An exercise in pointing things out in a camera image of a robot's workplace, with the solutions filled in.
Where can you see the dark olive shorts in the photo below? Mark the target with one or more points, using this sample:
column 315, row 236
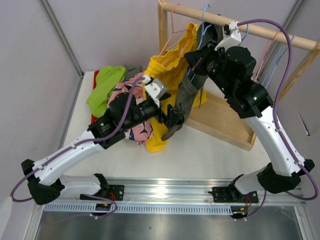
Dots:
column 191, row 83

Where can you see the blue hanger of patterned shorts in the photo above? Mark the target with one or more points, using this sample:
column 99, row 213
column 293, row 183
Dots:
column 246, row 33

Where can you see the grey slotted cable duct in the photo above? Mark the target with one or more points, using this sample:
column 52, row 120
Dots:
column 127, row 208

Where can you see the blue hanger of grey shorts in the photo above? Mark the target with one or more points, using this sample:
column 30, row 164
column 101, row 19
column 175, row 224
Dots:
column 276, row 60

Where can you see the pink hanger of green shorts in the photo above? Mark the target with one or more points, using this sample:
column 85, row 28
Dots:
column 267, row 49

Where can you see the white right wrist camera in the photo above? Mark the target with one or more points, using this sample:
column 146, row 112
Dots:
column 232, row 36

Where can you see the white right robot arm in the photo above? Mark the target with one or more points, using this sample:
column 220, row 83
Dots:
column 231, row 70

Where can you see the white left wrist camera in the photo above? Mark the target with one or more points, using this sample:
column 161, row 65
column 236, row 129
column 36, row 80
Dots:
column 154, row 88

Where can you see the grey shorts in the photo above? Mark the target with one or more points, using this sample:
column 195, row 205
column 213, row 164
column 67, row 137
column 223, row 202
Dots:
column 132, row 70

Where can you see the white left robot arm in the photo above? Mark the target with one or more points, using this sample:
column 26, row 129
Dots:
column 46, row 178

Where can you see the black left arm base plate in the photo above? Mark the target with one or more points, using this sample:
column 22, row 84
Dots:
column 115, row 193

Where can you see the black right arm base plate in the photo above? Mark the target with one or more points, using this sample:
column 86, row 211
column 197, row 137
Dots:
column 221, row 194

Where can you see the pink hanger of yellow shorts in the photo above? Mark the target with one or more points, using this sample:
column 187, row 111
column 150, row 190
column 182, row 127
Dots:
column 164, row 39

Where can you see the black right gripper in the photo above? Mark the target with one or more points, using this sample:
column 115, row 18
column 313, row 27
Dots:
column 193, row 57

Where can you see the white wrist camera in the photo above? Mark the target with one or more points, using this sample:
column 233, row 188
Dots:
column 154, row 88
column 232, row 36

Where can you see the aluminium mounting rail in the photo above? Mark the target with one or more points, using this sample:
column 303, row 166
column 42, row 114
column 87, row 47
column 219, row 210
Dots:
column 184, row 191

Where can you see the red plastic tray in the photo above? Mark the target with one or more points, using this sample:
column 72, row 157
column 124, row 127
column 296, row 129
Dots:
column 93, row 106

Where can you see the lime green shorts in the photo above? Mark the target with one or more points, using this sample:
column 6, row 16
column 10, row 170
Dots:
column 107, row 79

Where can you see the grey aluminium frame post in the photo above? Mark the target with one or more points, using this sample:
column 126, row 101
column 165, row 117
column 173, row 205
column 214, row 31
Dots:
column 54, row 22

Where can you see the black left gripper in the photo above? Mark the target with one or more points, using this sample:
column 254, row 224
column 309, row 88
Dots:
column 173, row 114

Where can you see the yellow shorts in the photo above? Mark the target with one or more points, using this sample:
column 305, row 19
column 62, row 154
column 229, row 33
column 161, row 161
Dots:
column 170, row 69

